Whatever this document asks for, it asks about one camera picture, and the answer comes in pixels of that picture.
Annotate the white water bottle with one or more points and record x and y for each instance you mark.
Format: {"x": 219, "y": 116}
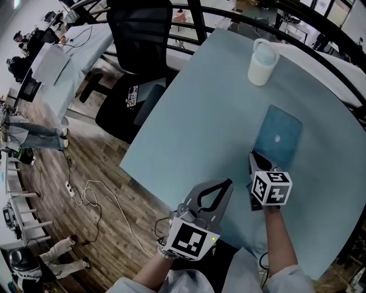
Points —
{"x": 258, "y": 73}

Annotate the black mesh office chair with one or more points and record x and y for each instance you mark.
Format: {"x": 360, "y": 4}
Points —
{"x": 140, "y": 34}

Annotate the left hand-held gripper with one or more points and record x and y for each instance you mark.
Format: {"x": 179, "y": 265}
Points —
{"x": 187, "y": 240}

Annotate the teal covered notebook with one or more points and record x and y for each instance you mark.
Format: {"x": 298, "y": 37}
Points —
{"x": 283, "y": 131}

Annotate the black box device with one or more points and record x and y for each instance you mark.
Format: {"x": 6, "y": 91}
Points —
{"x": 28, "y": 88}

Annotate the white rack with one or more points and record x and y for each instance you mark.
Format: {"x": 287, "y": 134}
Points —
{"x": 12, "y": 186}

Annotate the white paper bag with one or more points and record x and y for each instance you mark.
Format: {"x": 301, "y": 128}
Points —
{"x": 50, "y": 64}

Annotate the black metal railing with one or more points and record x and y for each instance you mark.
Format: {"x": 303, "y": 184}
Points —
{"x": 197, "y": 23}

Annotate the person's right forearm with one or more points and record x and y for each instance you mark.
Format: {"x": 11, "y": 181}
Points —
{"x": 281, "y": 243}

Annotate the grey tablet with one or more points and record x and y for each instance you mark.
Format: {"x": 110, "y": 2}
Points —
{"x": 151, "y": 100}

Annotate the cloth-covered table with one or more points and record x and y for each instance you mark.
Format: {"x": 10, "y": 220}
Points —
{"x": 85, "y": 51}

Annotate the person's light grey shirt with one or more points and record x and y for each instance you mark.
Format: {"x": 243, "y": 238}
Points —
{"x": 243, "y": 274}

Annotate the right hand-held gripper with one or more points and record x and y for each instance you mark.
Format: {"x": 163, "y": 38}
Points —
{"x": 271, "y": 189}

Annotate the phone with sticker case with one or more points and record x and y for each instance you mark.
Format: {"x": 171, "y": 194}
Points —
{"x": 132, "y": 97}

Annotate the light blue table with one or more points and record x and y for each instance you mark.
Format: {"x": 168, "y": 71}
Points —
{"x": 200, "y": 128}

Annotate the white power strip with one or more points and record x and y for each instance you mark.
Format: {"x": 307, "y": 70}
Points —
{"x": 69, "y": 189}

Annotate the person's left forearm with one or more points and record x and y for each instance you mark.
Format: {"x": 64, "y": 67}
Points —
{"x": 151, "y": 271}

